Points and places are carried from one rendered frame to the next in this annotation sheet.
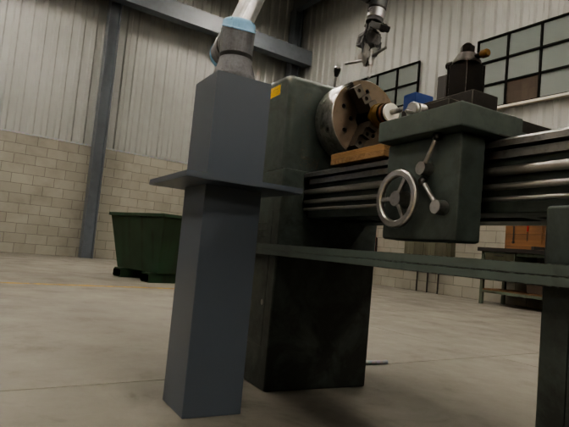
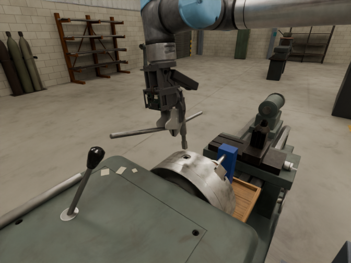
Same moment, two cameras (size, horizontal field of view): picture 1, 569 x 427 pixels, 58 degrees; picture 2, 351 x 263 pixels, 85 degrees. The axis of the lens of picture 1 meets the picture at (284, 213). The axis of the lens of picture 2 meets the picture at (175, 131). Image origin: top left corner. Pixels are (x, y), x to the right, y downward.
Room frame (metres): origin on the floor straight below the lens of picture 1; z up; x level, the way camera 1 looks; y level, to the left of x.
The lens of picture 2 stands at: (2.27, 0.18, 1.61)
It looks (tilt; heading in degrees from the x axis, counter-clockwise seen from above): 28 degrees down; 246
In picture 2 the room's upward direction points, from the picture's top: straight up
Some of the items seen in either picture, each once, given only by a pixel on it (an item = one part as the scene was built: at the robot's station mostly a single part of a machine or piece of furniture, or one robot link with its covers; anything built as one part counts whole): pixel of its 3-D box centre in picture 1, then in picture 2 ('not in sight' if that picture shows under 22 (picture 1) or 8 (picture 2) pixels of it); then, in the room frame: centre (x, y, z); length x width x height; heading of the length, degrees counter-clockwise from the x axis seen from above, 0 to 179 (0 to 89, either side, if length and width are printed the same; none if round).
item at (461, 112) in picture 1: (486, 141); (249, 155); (1.41, -0.55, 0.89); 0.53 x 0.30 x 0.06; 118
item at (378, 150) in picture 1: (396, 163); (215, 192); (1.79, -0.38, 0.88); 0.36 x 0.30 x 0.04; 118
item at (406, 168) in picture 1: (425, 189); (276, 189); (1.33, -0.36, 0.73); 0.27 x 0.12 x 0.27; 28
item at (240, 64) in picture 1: (234, 69); not in sight; (1.74, 0.22, 1.15); 0.15 x 0.15 x 0.10
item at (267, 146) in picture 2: (455, 108); (256, 150); (1.45, -0.47, 1.00); 0.20 x 0.10 x 0.05; 28
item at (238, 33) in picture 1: (237, 38); not in sight; (1.75, 0.22, 1.27); 0.13 x 0.12 x 0.14; 21
